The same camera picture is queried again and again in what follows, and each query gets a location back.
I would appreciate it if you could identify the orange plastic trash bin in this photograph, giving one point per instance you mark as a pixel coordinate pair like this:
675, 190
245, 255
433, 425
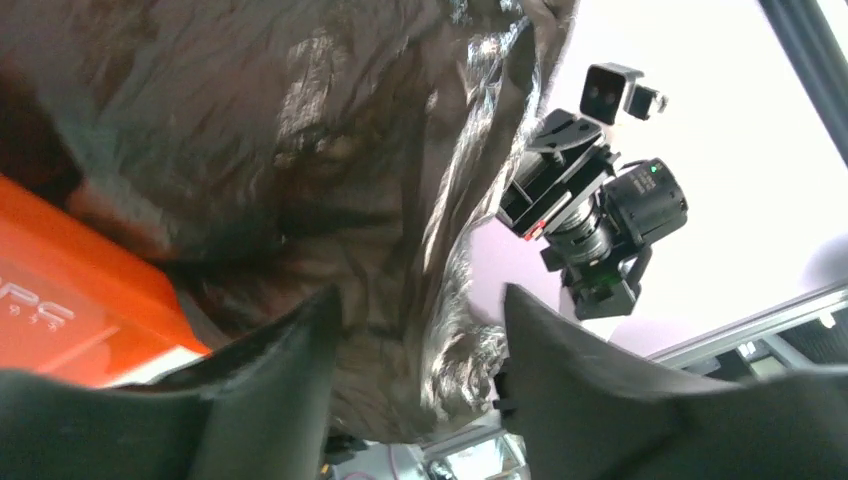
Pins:
77, 307

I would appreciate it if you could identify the black plastic trash bag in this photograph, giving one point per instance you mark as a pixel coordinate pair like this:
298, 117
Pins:
260, 151

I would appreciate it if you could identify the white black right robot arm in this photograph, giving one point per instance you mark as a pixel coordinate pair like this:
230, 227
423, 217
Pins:
600, 221

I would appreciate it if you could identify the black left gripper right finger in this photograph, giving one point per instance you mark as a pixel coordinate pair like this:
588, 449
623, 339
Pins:
587, 409

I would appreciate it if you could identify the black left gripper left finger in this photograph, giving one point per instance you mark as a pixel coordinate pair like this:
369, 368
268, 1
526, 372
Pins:
255, 409

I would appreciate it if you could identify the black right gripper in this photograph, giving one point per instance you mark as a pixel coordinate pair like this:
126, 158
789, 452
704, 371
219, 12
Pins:
567, 161

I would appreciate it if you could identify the aluminium frame post right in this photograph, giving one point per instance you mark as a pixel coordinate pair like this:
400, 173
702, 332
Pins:
812, 48

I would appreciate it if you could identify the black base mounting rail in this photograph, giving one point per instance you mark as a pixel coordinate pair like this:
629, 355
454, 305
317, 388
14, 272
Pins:
808, 331

